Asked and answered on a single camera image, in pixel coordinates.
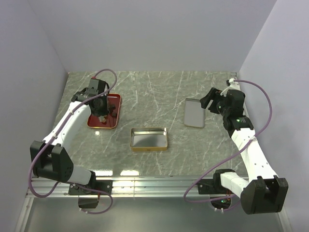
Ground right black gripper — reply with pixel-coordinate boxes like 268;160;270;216
199;87;229;116

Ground red rectangular tray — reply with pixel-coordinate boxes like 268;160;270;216
87;93;122;129

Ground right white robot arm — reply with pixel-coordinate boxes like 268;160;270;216
200;87;288;215

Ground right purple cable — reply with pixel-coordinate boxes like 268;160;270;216
183;79;273;211

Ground dark chocolate block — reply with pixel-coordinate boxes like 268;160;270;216
108;103;116;111

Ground grey tin lid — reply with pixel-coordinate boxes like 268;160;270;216
184;98;205;128

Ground aluminium rail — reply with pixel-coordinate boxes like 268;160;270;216
26;176;249;198

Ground gold tin box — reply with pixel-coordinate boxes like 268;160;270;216
130;127;168;152

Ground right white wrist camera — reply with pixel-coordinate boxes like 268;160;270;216
220;78;240;96

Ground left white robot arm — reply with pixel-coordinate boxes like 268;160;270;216
28;78;113;194

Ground metal tongs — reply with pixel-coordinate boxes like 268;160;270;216
98;115;108;123

